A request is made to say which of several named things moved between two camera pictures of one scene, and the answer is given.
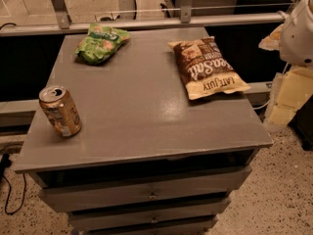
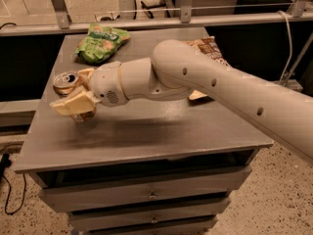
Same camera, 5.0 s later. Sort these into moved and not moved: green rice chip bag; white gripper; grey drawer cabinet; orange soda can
Moved: orange soda can; white gripper
Not moved: grey drawer cabinet; green rice chip bag
